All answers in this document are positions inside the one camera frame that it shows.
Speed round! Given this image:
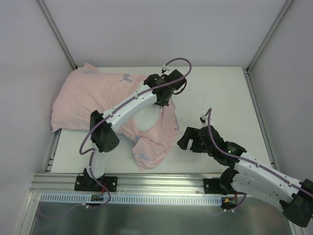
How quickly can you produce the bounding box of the white pillow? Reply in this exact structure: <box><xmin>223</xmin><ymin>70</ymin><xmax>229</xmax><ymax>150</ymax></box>
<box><xmin>134</xmin><ymin>105</ymin><xmax>162</xmax><ymax>132</ymax></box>

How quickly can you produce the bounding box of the blue and pink printed pillowcase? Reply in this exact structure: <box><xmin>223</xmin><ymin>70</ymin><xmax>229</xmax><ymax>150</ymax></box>
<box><xmin>51</xmin><ymin>63</ymin><xmax>179</xmax><ymax>173</ymax></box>

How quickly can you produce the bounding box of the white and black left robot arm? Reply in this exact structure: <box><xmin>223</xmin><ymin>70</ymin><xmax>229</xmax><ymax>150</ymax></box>
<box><xmin>79</xmin><ymin>70</ymin><xmax>190</xmax><ymax>191</ymax></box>

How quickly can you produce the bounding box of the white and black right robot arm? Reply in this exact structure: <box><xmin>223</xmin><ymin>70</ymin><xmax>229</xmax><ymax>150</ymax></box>
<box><xmin>177</xmin><ymin>126</ymin><xmax>313</xmax><ymax>228</ymax></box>

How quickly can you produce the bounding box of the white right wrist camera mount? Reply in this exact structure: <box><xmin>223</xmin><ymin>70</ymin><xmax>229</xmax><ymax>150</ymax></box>
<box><xmin>200</xmin><ymin>115</ymin><xmax>214</xmax><ymax>127</ymax></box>

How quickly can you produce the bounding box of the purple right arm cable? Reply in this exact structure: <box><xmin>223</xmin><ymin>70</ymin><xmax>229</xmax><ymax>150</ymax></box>
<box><xmin>205</xmin><ymin>108</ymin><xmax>313</xmax><ymax>198</ymax></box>

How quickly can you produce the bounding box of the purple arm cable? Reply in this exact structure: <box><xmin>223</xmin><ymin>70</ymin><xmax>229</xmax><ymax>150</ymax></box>
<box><xmin>79</xmin><ymin>57</ymin><xmax>192</xmax><ymax>196</ymax></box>
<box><xmin>205</xmin><ymin>108</ymin><xmax>313</xmax><ymax>198</ymax></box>

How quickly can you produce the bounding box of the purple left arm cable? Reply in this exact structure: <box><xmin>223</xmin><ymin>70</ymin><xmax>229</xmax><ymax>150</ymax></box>
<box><xmin>79</xmin><ymin>57</ymin><xmax>192</xmax><ymax>196</ymax></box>

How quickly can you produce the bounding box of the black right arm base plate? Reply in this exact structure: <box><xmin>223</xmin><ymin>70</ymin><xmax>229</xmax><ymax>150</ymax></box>
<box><xmin>203</xmin><ymin>178</ymin><xmax>227</xmax><ymax>195</ymax></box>

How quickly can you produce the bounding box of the thin purple right base cable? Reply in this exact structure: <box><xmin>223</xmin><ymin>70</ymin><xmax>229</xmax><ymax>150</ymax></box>
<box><xmin>207</xmin><ymin>193</ymin><xmax>245</xmax><ymax>216</ymax></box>

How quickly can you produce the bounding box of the thin purple base cable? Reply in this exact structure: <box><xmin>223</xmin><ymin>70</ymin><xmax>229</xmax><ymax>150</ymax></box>
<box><xmin>207</xmin><ymin>193</ymin><xmax>245</xmax><ymax>216</ymax></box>
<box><xmin>38</xmin><ymin>190</ymin><xmax>111</xmax><ymax>218</ymax></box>

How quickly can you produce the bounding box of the left aluminium frame post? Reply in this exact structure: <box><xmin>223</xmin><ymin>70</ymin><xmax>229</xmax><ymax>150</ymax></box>
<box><xmin>35</xmin><ymin>0</ymin><xmax>78</xmax><ymax>70</ymax></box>

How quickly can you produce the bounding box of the aluminium frame post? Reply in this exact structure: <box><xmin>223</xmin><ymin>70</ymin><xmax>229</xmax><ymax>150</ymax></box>
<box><xmin>35</xmin><ymin>0</ymin><xmax>78</xmax><ymax>70</ymax></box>
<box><xmin>246</xmin><ymin>0</ymin><xmax>294</xmax><ymax>74</ymax></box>

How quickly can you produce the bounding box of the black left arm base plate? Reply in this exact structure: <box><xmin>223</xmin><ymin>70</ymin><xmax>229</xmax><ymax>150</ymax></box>
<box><xmin>74</xmin><ymin>175</ymin><xmax>118</xmax><ymax>192</ymax></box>

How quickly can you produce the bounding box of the thin purple left base cable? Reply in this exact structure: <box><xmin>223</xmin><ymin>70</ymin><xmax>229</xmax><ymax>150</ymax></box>
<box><xmin>38</xmin><ymin>190</ymin><xmax>111</xmax><ymax>218</ymax></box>

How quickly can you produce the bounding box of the right aluminium frame post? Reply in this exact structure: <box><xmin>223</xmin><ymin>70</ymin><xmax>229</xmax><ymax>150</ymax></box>
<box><xmin>246</xmin><ymin>0</ymin><xmax>294</xmax><ymax>74</ymax></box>

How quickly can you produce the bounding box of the aluminium mounting rail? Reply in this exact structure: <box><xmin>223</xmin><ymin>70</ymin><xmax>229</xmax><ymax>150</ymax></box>
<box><xmin>29</xmin><ymin>173</ymin><xmax>220</xmax><ymax>196</ymax></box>

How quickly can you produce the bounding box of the white slotted cable duct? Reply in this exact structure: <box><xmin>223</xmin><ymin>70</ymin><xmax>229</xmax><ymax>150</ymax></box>
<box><xmin>40</xmin><ymin>193</ymin><xmax>222</xmax><ymax>207</ymax></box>

